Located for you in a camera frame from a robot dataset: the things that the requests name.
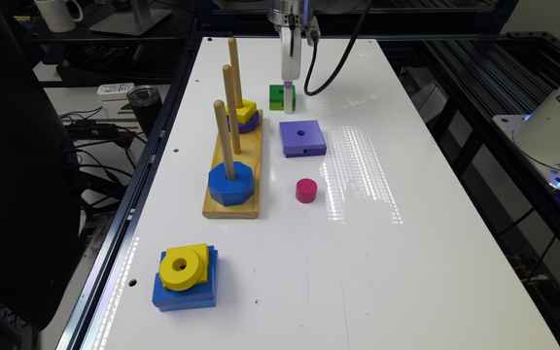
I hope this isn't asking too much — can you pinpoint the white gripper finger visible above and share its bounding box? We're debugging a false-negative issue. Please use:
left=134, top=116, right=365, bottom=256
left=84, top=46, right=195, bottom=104
left=283, top=81, right=294, bottom=115

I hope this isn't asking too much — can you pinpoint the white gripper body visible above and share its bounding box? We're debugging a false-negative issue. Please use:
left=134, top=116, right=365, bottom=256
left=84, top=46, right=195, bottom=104
left=274, top=17, right=320, bottom=82

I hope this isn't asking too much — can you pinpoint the green square block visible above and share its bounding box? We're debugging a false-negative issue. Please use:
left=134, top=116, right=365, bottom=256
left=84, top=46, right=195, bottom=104
left=268, top=85, right=297, bottom=111

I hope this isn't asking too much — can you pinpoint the small yellow block on peg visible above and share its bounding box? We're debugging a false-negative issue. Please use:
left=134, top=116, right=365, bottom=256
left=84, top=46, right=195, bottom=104
left=235, top=100, right=257, bottom=124

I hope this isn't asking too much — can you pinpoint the purple square block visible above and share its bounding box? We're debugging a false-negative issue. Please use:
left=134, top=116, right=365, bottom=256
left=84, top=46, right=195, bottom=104
left=279, top=120, right=327, bottom=158

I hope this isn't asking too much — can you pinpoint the purple round block on peg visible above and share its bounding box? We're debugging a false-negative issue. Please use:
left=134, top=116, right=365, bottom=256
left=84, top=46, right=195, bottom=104
left=237, top=111, right=261, bottom=134

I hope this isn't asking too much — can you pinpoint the magenta cylinder block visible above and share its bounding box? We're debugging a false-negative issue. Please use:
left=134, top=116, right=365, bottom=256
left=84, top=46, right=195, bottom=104
left=296, top=178, right=318, bottom=203

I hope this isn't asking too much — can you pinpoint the blue octagon block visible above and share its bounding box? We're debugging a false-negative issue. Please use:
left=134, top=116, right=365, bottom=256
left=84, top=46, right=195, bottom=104
left=208, top=161, right=255, bottom=206

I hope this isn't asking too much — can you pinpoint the blue square block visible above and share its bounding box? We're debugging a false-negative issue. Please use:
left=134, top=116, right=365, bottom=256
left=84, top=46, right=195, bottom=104
left=152, top=245, right=218, bottom=312

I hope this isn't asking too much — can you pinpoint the back wooden peg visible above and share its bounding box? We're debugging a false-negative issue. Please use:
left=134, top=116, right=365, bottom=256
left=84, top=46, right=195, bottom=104
left=227, top=37, right=243, bottom=109

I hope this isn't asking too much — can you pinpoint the wooden peg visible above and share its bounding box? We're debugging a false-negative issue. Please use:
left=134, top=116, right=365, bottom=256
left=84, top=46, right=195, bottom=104
left=223, top=64, right=241, bottom=155
left=227, top=37, right=243, bottom=109
left=213, top=100, right=236, bottom=181

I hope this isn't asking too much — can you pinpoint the middle wooden peg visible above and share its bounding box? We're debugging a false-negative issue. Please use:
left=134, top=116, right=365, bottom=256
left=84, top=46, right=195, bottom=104
left=223, top=64, right=241, bottom=155

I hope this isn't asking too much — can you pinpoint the front wooden peg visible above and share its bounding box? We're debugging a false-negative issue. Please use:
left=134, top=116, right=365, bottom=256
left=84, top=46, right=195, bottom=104
left=213, top=100, right=236, bottom=181

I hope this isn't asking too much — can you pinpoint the wooden peg base board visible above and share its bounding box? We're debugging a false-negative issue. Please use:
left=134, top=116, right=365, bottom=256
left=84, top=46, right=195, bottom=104
left=201, top=109, right=264, bottom=221

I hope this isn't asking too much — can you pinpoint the black tumbler cup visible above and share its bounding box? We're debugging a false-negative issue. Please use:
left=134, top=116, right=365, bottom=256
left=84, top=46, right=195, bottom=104
left=126, top=86, right=162, bottom=137

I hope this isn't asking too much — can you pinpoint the monitor stand base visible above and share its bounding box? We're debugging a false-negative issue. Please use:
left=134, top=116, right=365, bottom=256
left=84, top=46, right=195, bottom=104
left=89, top=0, right=172, bottom=36

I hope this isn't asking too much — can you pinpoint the white remote device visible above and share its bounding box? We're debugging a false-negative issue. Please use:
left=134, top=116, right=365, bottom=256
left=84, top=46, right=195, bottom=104
left=96, top=83, right=135, bottom=101

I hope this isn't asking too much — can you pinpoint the white mug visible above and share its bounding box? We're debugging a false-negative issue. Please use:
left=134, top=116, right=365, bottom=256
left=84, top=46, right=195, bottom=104
left=34, top=0, right=84, bottom=33

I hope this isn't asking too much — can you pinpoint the black office chair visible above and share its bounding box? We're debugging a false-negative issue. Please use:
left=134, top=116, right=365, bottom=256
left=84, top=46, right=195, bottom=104
left=0, top=11, right=82, bottom=331

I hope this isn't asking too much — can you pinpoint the yellow ring block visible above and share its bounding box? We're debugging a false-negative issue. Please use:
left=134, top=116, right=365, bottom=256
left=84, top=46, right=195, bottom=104
left=159, top=248, right=203, bottom=292

